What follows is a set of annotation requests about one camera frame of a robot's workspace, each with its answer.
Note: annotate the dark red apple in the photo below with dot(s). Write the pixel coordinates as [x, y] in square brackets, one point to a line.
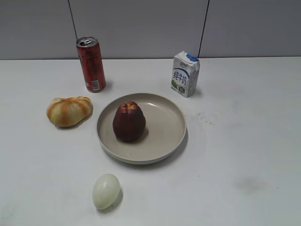
[129, 122]

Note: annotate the beige round plate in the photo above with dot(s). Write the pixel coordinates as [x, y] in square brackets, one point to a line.
[164, 133]

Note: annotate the white blue milk carton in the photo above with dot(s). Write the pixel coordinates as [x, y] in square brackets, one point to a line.
[185, 74]

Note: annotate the red soda can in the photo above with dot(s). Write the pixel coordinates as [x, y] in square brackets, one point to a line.
[90, 57]

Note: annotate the orange striped bread bun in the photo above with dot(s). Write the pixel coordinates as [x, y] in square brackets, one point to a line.
[68, 112]

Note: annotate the white egg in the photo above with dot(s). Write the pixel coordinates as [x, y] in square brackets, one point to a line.
[105, 191]

